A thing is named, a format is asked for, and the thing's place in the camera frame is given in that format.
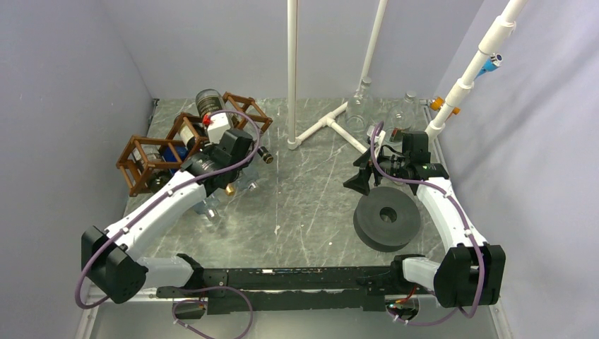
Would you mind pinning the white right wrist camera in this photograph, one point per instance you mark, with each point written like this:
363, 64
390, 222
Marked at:
378, 140

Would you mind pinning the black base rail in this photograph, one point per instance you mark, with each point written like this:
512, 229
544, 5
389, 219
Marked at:
227, 290

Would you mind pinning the clear bottle by right wall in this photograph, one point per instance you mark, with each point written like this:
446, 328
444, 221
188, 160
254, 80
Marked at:
401, 117

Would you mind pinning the clear bottle black cap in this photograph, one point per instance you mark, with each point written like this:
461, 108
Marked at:
259, 143

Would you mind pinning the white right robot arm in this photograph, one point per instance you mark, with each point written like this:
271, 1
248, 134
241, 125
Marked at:
471, 271

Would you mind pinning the black round perforated speaker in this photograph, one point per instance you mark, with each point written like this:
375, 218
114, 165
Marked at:
387, 219

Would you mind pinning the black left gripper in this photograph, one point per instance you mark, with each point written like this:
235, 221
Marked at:
210, 150

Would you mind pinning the brown wooden wine rack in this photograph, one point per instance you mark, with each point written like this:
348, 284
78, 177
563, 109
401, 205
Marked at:
148, 163

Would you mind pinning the orange clip on pipe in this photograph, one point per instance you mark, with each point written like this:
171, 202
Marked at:
437, 103

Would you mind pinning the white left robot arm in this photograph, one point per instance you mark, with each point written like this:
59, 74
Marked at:
113, 258

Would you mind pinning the tall clear bottle black label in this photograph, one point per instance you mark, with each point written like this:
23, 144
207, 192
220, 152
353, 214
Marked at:
209, 101

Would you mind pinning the blue label clear bottle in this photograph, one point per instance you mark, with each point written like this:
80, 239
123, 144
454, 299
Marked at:
247, 179

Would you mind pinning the dark wine bottle gold cap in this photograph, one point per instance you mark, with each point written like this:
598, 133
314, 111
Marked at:
192, 133

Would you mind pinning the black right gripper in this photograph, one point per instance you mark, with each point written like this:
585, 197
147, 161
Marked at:
359, 182

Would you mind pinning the clear bottle red black label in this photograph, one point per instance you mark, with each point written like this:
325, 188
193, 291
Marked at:
359, 109

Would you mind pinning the blue clip on pipe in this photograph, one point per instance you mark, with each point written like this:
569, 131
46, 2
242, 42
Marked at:
493, 63

